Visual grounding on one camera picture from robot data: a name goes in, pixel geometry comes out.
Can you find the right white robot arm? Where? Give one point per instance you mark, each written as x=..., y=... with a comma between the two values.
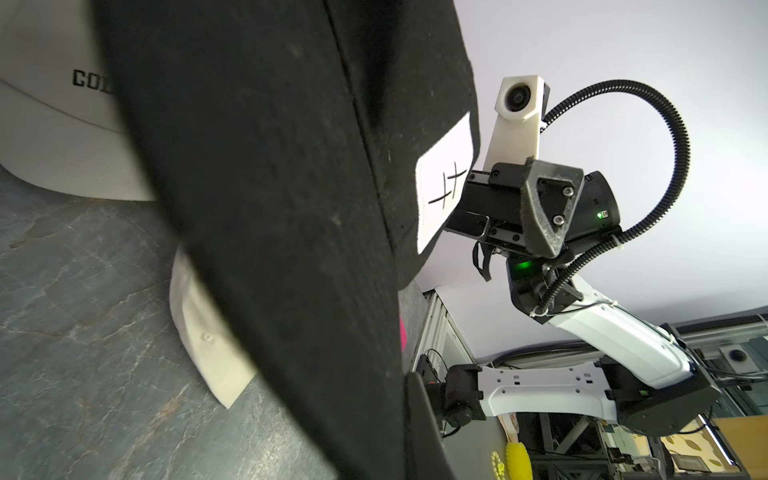
x=645, y=378

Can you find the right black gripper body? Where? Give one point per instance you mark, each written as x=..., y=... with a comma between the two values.
x=537, y=209

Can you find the black cap with white patch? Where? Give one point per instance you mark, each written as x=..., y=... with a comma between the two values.
x=307, y=154

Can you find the pink cap right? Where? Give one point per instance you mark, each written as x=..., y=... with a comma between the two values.
x=403, y=335

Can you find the cream Colorado cap middle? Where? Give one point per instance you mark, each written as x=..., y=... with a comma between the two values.
x=60, y=127

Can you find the cream cap right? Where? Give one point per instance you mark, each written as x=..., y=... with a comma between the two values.
x=217, y=355

